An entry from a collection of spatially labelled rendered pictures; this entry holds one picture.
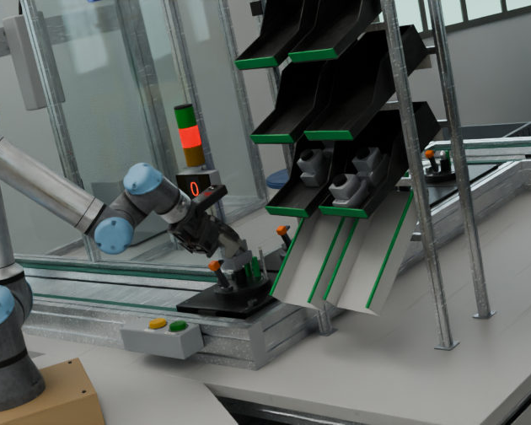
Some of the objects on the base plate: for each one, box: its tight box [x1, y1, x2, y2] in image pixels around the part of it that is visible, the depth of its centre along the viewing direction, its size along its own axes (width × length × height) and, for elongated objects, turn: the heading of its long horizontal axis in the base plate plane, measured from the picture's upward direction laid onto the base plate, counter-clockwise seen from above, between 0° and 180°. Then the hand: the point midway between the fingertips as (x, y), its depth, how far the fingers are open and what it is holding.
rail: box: [23, 296, 270, 371], centre depth 239 cm, size 6×89×11 cm, turn 89°
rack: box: [252, 0, 496, 351], centre depth 208 cm, size 21×36×80 cm, turn 89°
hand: (234, 245), depth 227 cm, fingers closed on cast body, 4 cm apart
